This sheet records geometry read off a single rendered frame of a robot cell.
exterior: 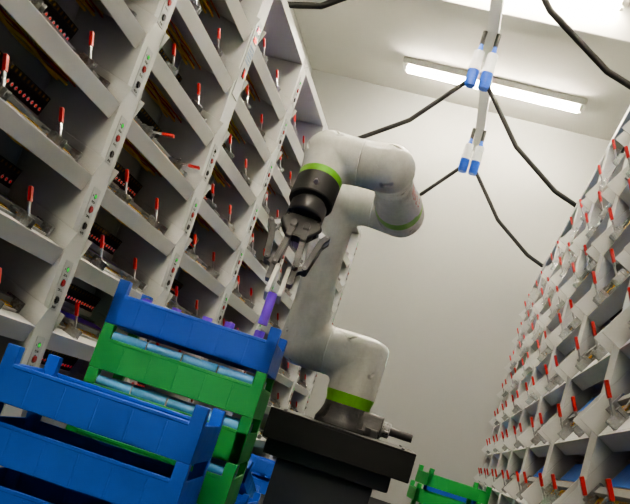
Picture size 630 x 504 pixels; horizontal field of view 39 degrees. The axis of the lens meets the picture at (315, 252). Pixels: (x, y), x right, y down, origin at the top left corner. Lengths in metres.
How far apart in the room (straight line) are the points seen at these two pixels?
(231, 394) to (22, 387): 0.39
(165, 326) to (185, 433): 0.36
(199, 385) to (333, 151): 0.58
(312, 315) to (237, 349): 0.80
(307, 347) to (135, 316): 0.85
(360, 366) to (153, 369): 0.87
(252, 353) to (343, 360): 0.81
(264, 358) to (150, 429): 0.35
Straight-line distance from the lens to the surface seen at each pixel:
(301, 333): 2.34
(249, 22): 3.05
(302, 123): 4.40
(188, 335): 1.56
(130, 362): 1.57
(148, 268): 2.85
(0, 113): 1.83
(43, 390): 1.30
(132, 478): 1.26
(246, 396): 1.54
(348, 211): 2.25
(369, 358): 2.32
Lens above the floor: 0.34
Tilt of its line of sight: 11 degrees up
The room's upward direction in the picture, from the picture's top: 18 degrees clockwise
